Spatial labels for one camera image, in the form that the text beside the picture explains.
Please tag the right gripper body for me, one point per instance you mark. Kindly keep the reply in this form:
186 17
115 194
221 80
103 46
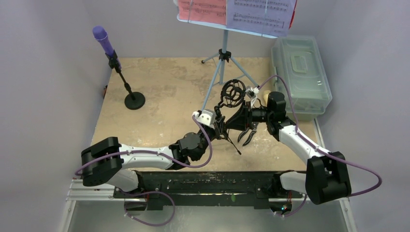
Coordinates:
244 116

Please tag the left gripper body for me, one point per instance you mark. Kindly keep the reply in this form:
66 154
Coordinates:
212 133

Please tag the black shock mount tripod stand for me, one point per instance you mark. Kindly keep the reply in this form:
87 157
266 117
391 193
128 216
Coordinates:
232 95

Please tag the cream microphone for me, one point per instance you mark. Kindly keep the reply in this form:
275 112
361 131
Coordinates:
266 94

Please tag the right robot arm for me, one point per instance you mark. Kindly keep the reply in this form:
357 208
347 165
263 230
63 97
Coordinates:
326 177

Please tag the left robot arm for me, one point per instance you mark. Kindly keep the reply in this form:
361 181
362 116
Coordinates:
109 161

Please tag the light blue music stand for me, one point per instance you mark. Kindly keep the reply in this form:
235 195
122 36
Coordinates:
223 55

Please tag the clear plastic storage box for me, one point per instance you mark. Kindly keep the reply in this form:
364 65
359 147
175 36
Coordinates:
298 61

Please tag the black round base mic stand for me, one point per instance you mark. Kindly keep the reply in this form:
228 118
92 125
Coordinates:
134 100

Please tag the purple sheet music page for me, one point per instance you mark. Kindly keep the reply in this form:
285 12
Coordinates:
264 17

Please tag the pink sheet music page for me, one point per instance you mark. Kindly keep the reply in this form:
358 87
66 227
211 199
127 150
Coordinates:
210 11

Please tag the purple microphone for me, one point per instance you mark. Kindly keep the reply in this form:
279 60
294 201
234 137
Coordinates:
101 36

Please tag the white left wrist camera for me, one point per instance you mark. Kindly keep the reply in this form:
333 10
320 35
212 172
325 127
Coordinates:
206 117

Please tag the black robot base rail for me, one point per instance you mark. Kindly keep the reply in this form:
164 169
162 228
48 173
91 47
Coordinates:
251 188

